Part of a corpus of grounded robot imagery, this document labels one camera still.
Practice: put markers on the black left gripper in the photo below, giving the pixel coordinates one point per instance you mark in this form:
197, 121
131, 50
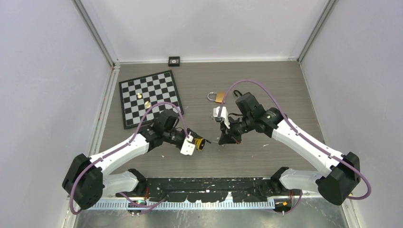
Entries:
185, 135

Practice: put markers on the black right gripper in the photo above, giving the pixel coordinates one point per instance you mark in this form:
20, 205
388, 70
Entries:
227, 138

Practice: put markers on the yellow small padlock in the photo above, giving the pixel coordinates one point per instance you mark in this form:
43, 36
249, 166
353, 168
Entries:
200, 143

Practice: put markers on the black Kaijing padlock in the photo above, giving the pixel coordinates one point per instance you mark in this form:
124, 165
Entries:
240, 96

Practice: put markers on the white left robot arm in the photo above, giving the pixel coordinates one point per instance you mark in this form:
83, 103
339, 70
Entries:
91, 178

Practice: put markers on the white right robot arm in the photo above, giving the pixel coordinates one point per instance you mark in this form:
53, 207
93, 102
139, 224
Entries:
335, 174

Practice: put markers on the brass padlock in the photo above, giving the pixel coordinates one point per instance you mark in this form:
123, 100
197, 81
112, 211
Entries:
216, 97

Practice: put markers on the cream chess piece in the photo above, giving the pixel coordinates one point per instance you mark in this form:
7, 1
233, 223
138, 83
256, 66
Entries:
147, 104

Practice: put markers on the black white chessboard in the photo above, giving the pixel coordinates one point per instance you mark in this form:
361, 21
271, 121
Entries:
155, 88

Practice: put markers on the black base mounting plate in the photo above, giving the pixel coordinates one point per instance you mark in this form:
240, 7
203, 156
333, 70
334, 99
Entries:
209, 190

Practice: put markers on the small black square box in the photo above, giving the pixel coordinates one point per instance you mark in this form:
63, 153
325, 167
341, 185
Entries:
174, 61

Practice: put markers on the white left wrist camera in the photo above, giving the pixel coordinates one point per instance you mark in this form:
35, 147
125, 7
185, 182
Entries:
188, 147

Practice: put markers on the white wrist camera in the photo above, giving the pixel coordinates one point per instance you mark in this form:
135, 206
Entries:
188, 147
220, 114

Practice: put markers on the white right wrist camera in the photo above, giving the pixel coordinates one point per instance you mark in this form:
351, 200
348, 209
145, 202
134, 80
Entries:
220, 114

